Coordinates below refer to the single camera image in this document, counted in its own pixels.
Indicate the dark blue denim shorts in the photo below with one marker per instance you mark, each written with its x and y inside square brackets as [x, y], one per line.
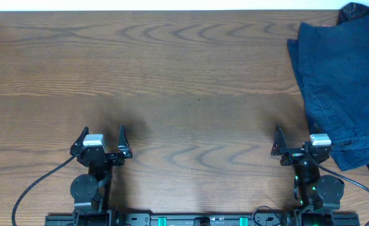
[331, 67]

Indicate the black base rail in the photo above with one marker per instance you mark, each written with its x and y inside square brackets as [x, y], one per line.
[256, 219]

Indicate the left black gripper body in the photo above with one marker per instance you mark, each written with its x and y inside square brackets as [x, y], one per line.
[107, 156]

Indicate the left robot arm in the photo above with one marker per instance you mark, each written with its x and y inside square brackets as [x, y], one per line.
[91, 191]

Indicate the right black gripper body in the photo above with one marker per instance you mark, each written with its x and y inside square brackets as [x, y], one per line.
[293, 156]

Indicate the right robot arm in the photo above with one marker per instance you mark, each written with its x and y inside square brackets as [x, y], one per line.
[319, 195]

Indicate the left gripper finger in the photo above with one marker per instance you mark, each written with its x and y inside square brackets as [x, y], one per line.
[123, 144]
[77, 148]

